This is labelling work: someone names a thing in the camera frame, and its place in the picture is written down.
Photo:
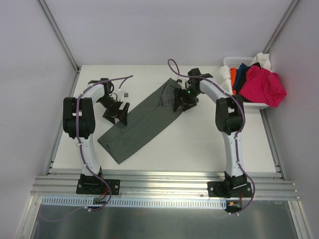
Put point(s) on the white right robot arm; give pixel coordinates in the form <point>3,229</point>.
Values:
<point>229,120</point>

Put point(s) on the aluminium mounting rail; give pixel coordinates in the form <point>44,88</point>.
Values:
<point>189,185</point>

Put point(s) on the white slotted cable duct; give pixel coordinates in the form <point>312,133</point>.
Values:
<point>201,203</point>

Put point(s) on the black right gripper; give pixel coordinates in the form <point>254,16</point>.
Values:
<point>184,101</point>

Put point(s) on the dark grey t shirt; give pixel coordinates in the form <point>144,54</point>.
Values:
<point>148,119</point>

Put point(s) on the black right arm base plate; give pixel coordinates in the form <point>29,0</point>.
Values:
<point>220,189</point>

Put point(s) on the pink t shirt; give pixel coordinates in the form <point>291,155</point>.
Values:
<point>272,90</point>

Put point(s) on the white plastic laundry basket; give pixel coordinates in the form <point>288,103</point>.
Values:
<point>235,62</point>

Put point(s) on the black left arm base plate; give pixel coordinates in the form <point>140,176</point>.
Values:
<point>94,186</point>

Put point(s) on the white t shirt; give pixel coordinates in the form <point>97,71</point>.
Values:
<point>263,60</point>

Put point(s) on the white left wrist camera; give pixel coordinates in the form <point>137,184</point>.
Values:
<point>120,95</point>

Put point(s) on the white towel beside basket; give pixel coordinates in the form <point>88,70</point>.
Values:
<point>223,79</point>

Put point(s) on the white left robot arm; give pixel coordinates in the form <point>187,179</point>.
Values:
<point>79,122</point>

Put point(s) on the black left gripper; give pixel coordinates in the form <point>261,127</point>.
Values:
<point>115,112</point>

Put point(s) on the orange t shirt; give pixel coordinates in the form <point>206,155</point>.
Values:
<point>233,72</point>

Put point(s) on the blue t shirt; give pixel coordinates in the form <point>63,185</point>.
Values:
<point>239,74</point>

